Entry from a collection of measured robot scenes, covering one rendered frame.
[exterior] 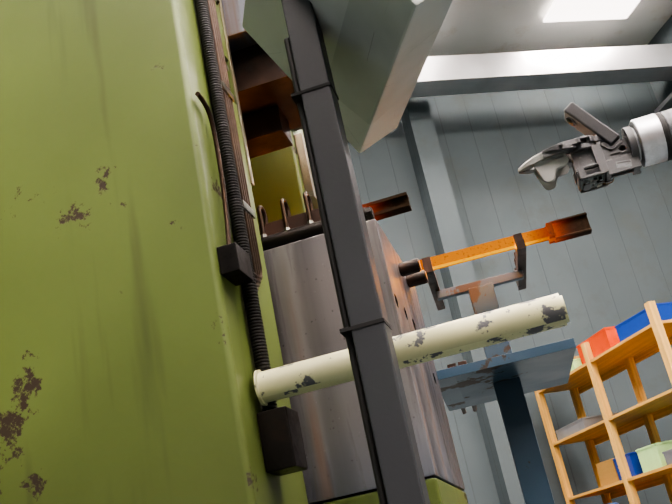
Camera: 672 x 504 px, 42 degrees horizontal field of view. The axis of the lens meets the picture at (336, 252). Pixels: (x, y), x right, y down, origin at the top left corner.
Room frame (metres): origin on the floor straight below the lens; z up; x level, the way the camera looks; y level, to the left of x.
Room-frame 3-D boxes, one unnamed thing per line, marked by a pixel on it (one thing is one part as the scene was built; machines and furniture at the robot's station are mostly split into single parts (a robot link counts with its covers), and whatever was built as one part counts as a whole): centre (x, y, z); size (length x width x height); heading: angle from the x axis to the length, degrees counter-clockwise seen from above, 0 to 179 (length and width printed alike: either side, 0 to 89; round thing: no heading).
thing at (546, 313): (1.18, -0.07, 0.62); 0.44 x 0.05 x 0.05; 79
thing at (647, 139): (1.46, -0.60, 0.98); 0.10 x 0.05 x 0.09; 169
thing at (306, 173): (1.87, 0.02, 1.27); 0.09 x 0.02 x 0.17; 169
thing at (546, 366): (1.99, -0.32, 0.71); 0.40 x 0.30 x 0.02; 173
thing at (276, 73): (1.58, 0.16, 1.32); 0.42 x 0.20 x 0.10; 79
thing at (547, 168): (1.48, -0.41, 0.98); 0.09 x 0.03 x 0.06; 79
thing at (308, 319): (1.63, 0.16, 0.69); 0.56 x 0.38 x 0.45; 79
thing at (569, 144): (1.46, -0.45, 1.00); 0.09 x 0.05 x 0.02; 79
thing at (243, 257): (1.19, 0.15, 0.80); 0.06 x 0.03 x 0.04; 169
